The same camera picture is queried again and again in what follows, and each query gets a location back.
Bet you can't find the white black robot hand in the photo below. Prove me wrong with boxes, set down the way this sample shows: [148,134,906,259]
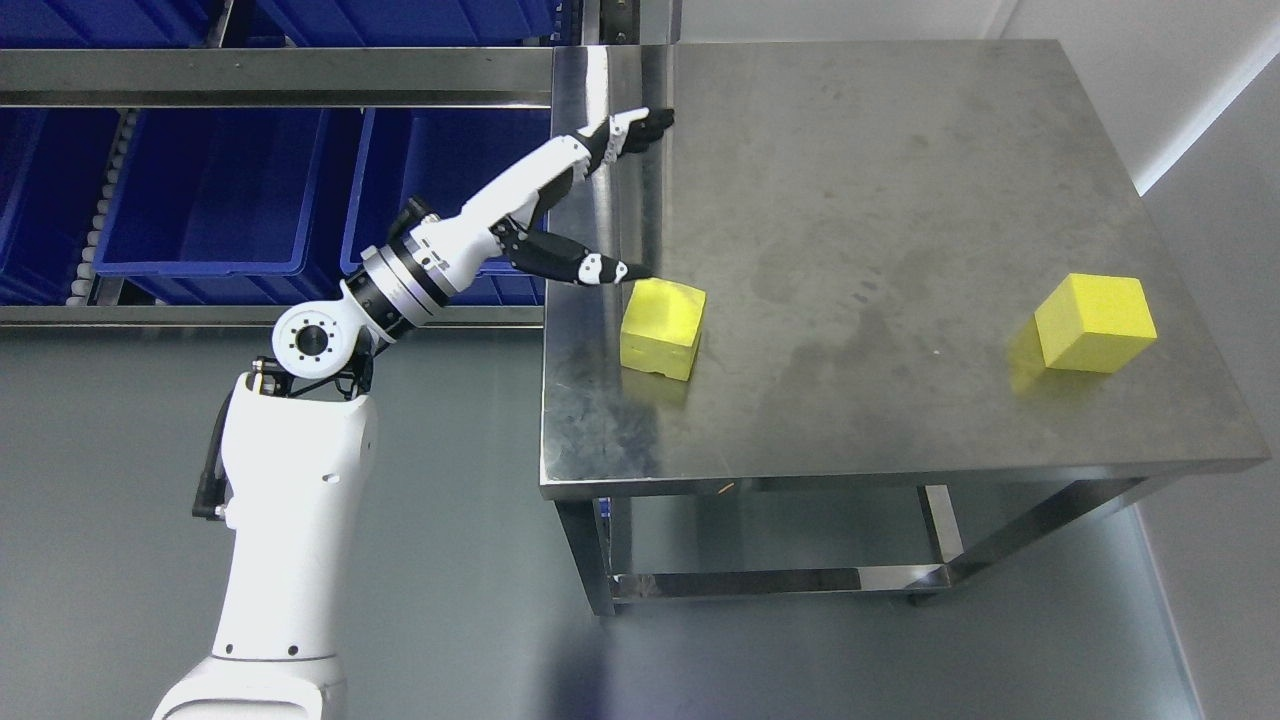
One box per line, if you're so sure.
[410,108,675,290]

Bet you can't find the stainless steel table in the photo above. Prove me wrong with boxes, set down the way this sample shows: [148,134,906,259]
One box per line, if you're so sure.
[539,40,1271,615]

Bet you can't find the blue bin lower middle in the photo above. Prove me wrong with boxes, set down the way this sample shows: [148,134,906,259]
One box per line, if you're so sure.
[93,108,362,306]

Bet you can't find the yellow foam block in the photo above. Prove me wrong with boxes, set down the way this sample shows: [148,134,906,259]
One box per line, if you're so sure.
[1034,273,1158,374]
[620,278,707,382]

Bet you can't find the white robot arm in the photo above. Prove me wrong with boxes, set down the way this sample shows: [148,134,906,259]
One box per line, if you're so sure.
[154,196,439,719]

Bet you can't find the blue bin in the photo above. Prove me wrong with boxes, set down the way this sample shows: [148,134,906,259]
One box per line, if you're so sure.
[255,1,559,47]
[1,1,224,49]
[339,108,550,275]
[1,108,120,306]
[93,108,362,306]

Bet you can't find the blue bin lower right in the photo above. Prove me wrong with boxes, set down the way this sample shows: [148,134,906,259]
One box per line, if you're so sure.
[339,108,550,275]

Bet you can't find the blue bin upper right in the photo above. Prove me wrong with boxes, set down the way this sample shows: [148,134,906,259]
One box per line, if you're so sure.
[255,1,559,47]

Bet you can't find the blue bin upper left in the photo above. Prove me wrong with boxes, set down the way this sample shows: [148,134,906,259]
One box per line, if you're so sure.
[1,1,224,49]

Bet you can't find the metal shelf rack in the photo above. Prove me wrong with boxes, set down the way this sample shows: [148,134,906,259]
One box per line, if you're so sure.
[0,0,681,329]

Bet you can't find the blue bin lower left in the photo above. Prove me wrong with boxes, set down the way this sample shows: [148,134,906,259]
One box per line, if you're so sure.
[1,108,120,306]

